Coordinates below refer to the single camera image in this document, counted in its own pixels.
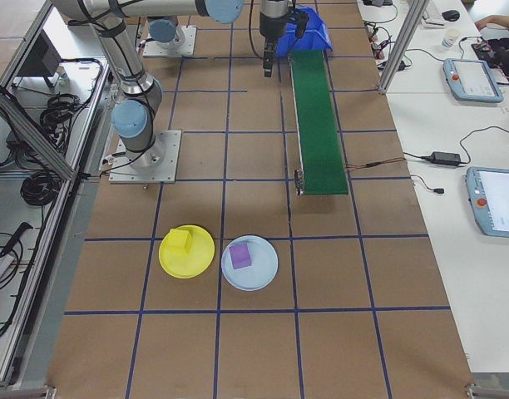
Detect purple foam block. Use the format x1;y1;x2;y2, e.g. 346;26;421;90
229;243;254;270

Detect yellow foam block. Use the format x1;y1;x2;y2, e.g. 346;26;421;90
167;227;194;254

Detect yellow round plate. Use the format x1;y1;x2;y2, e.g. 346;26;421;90
158;224;216;279

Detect light blue round plate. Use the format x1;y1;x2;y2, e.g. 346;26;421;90
220;234;279;292

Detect blue plastic storage bin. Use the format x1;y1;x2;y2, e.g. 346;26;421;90
277;6;334;57

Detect green conveyor belt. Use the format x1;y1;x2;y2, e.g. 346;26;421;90
288;48;350;198

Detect white keyboard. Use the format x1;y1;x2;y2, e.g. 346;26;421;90
423;2;445;24

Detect white paper cup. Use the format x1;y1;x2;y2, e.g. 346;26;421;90
441;28;461;50

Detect black power adapter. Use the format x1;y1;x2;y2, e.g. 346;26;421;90
428;150;462;165

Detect light blue teach pendant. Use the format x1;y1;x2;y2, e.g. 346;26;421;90
442;57;505;104
464;165;509;239

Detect black box device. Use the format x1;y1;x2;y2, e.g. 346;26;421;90
17;29;68;88

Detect white square base plate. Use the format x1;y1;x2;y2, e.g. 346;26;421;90
142;25;197;58
108;129;183;185

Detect aluminium profile post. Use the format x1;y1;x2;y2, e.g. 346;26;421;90
378;0;431;95

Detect red and black wires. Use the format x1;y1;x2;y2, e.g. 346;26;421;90
344;157;407;170

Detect black cable with plug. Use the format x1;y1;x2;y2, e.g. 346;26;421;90
410;174;446;195

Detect black board with wires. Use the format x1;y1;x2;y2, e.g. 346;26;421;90
472;37;496;57

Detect black cable coil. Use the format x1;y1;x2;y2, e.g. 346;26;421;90
37;93;83;134
20;170;58;209

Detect V-shaped metal bar frame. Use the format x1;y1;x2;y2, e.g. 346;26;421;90
0;0;114;390

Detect black handle tool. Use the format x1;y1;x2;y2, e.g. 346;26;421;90
0;222;33;259

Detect aluminium frame bar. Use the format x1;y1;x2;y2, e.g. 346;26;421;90
0;384;56;399
465;382;509;399

